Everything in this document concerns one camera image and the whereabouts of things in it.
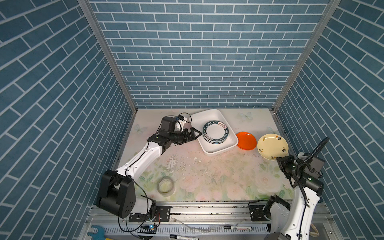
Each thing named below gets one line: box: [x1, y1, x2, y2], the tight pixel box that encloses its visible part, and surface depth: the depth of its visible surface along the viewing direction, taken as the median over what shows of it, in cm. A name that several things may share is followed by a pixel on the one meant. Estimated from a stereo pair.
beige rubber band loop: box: [309, 223, 320, 237], surface depth 69 cm
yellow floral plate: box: [257, 133, 289, 161], surface depth 82 cm
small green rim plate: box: [202, 120, 230, 145], surface depth 104 cm
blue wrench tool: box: [87, 225, 106, 240], surface depth 69 cm
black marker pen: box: [169, 234, 199, 240], surface depth 68 cm
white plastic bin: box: [189, 109, 239, 157], surface depth 104 cm
